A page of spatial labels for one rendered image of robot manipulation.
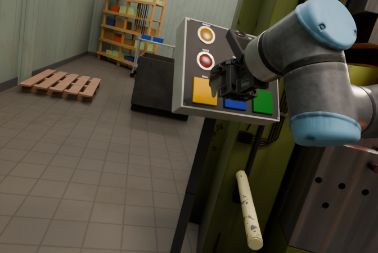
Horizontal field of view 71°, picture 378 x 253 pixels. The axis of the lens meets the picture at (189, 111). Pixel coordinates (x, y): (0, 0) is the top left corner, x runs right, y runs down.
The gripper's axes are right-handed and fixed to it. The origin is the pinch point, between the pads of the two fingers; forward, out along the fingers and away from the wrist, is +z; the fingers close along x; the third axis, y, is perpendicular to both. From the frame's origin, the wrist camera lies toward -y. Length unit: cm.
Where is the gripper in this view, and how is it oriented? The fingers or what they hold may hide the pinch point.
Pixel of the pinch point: (214, 82)
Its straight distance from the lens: 72.1
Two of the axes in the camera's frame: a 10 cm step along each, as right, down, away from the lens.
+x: 9.2, 1.3, 3.7
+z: -3.9, 2.1, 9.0
